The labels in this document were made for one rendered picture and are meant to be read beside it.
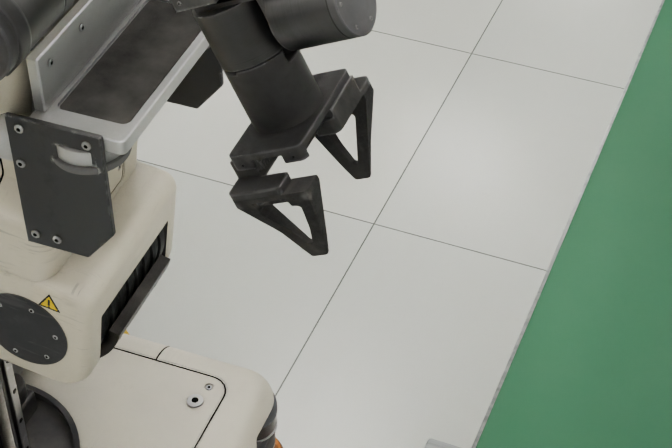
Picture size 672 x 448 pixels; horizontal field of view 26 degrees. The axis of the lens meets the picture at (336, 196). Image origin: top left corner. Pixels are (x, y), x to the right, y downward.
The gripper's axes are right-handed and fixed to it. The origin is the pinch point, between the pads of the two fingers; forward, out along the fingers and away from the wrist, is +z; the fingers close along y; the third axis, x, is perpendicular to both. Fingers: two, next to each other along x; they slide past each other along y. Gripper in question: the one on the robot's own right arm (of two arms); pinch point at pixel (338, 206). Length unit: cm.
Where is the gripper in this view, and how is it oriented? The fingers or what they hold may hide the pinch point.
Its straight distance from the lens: 113.6
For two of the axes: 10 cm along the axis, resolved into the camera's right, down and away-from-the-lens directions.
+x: -8.4, 1.3, 5.2
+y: 3.5, -6.1, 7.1
